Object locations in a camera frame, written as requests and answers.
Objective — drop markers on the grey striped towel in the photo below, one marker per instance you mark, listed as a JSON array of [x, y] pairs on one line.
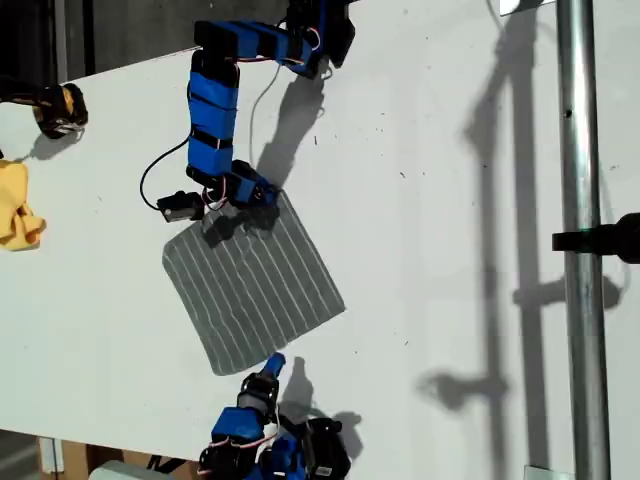
[[260, 300]]

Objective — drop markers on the white plastic box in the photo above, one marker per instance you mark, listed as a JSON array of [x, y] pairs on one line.
[[117, 471]]

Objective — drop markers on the brown cardboard box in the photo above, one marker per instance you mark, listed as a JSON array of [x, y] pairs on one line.
[[75, 457]]

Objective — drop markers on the black yellow table clamp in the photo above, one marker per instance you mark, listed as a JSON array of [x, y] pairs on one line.
[[60, 112]]

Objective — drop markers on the yellow cloth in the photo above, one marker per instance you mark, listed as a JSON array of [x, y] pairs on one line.
[[12, 210]]

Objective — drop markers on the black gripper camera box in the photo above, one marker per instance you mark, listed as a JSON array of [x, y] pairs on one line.
[[327, 447], [180, 207]]

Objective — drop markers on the white table leg bracket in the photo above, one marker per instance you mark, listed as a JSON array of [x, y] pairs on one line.
[[50, 452]]

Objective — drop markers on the steel post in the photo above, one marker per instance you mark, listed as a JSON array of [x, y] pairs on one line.
[[582, 350]]

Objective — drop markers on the black post clamp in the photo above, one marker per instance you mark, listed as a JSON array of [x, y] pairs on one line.
[[600, 242]]

